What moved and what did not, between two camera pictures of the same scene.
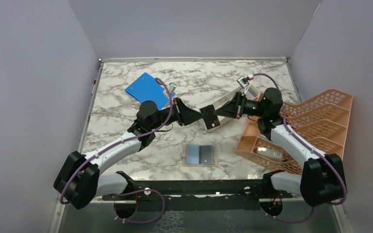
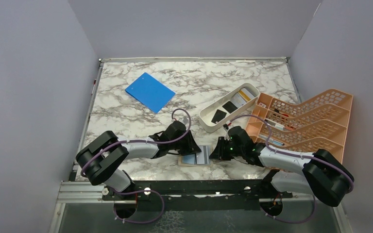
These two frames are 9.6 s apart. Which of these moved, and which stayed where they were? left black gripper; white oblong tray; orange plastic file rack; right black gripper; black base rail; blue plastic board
Moved: right black gripper; left black gripper
Stayed: orange plastic file rack; white oblong tray; black base rail; blue plastic board
